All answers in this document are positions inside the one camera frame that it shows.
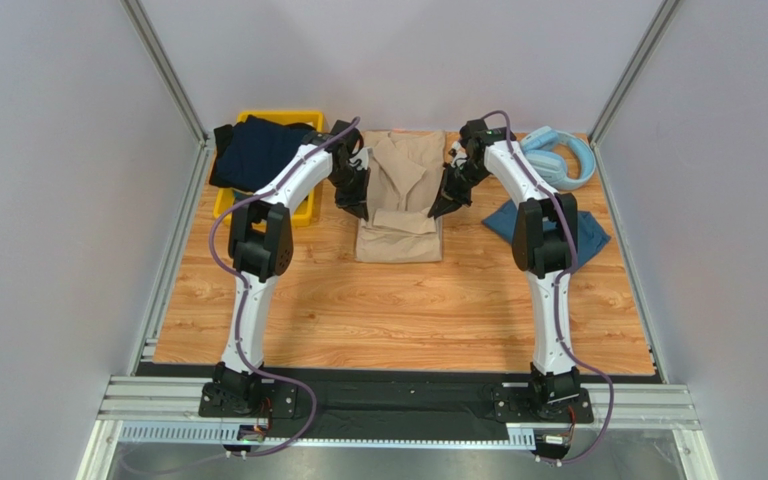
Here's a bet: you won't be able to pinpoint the teal folded t-shirt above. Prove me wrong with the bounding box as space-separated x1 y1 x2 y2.
482 200 611 267

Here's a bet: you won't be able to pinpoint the right aluminium corner post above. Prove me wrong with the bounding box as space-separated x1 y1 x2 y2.
588 0 683 148

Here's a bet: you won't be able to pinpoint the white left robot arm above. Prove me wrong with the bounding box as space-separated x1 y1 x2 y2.
199 118 369 417

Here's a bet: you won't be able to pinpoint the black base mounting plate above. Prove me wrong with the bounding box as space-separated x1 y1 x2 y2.
203 368 595 441

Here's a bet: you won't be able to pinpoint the light blue headphones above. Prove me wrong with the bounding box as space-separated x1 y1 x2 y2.
520 126 597 191

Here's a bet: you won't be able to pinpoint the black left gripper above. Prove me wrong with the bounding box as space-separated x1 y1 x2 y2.
328 164 371 221

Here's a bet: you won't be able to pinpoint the navy blue t-shirt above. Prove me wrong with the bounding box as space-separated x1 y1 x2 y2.
209 115 314 192

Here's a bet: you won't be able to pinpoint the aluminium corner post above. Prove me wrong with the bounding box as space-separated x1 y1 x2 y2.
588 0 683 148
120 0 209 146

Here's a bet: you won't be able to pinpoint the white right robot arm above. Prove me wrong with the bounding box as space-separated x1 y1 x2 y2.
428 119 581 418

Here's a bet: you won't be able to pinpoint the yellow plastic bin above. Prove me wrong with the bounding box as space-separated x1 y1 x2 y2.
213 110 325 218

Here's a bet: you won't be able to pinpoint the left aluminium corner post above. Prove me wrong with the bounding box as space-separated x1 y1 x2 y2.
120 0 209 146

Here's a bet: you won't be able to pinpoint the beige t-shirt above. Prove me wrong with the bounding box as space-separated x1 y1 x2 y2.
355 130 446 264

